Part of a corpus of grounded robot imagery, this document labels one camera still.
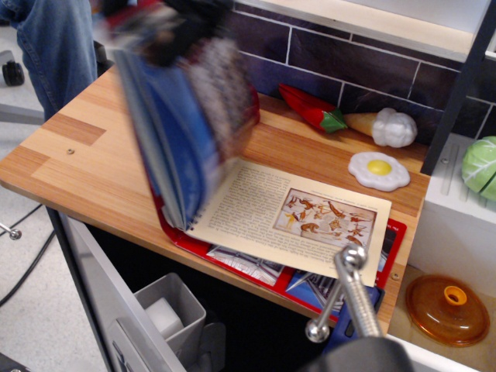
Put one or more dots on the small metal knob rod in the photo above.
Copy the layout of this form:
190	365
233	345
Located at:
14	234

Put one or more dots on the black chair caster wheel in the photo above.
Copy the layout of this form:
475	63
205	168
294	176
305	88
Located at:
13	74

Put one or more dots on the grey cabinet door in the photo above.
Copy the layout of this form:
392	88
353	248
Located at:
126	337

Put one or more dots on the metal clamp screw handle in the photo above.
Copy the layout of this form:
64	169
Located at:
349	262

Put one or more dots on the red hardcover book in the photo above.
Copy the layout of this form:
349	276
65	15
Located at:
192	121

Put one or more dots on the green toy cabbage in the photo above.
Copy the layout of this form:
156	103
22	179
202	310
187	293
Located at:
478	167

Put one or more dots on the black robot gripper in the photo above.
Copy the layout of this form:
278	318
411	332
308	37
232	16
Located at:
193	21

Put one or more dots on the toy fried egg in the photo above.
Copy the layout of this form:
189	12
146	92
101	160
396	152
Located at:
378	171

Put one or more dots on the orange pot lid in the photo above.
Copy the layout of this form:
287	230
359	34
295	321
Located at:
447	310

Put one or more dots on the grey plastic bin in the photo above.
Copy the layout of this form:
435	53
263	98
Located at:
185	343

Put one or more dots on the white block in bin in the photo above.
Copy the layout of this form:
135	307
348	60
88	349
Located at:
164	318

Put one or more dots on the red toy chili pepper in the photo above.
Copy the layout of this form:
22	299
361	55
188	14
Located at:
316	112

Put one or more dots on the blue clamp body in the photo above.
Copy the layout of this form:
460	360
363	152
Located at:
344	330

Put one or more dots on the toy ice cream cone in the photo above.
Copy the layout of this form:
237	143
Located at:
386	127

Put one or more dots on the person leg in jeans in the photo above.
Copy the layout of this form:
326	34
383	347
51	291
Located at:
57	44

